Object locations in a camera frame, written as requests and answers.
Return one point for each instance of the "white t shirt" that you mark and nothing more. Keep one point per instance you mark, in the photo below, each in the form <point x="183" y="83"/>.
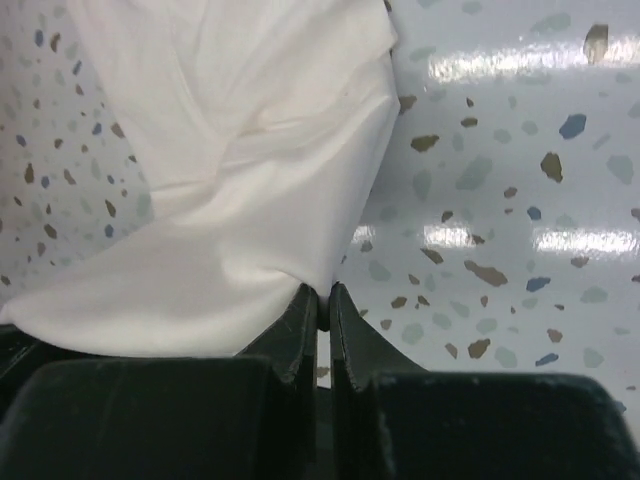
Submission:
<point x="260" y="127"/>

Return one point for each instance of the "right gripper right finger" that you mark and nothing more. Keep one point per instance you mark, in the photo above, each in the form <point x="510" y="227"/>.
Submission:
<point x="360" y="350"/>

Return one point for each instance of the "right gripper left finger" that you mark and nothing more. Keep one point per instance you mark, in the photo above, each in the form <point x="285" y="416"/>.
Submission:
<point x="290" y="343"/>

